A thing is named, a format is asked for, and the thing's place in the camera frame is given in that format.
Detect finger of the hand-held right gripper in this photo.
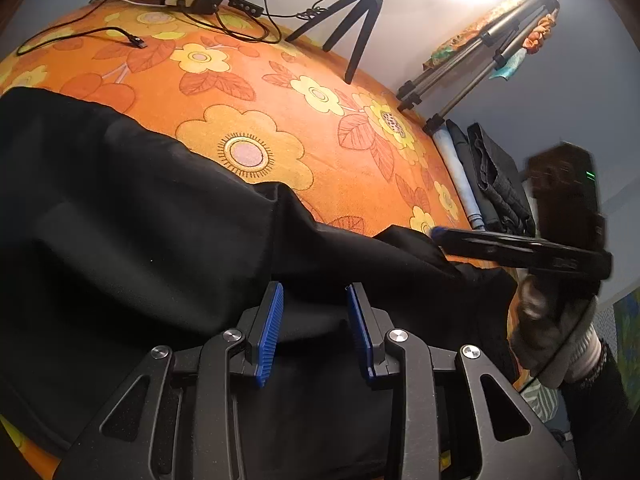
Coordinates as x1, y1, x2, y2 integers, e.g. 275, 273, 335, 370
432, 226, 538, 263

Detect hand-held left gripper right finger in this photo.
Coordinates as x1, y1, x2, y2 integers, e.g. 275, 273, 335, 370
346, 284, 581, 480

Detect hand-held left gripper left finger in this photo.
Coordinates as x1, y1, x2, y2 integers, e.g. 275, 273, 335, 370
54, 281, 284, 480

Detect black pants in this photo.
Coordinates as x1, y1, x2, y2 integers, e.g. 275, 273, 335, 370
0, 86, 518, 480

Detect person's right forearm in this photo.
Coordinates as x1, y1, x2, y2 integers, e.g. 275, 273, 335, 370
557, 322, 631, 480

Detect grey checked folded pants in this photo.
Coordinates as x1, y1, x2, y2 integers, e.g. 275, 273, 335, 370
467, 122, 537, 236

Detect dark folded pants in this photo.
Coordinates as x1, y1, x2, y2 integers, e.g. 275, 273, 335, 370
446, 119, 501, 228

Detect person's right hand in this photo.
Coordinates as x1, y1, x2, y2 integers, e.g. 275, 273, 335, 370
510, 280, 598, 388

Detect blue folded jeans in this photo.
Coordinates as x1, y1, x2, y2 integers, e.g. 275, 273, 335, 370
432, 127, 485, 231

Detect green yellow printed cloth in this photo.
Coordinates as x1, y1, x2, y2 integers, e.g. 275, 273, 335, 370
597, 295, 640, 396

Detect tall metal tripod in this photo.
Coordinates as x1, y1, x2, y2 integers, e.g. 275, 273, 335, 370
396, 0, 561, 136

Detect orange floral bedsheet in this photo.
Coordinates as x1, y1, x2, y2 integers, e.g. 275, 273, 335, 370
0, 0, 531, 480

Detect knotted colourful cloth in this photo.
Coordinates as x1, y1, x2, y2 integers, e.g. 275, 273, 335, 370
489, 7, 560, 82

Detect floral hanging cloth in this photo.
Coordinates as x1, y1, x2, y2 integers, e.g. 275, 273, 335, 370
422, 0, 546, 73

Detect black cable with plug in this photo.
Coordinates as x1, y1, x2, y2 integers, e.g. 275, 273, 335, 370
16, 26, 148, 57

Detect power adapter with cables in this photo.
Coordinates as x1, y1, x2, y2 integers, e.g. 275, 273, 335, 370
87, 0, 321, 43

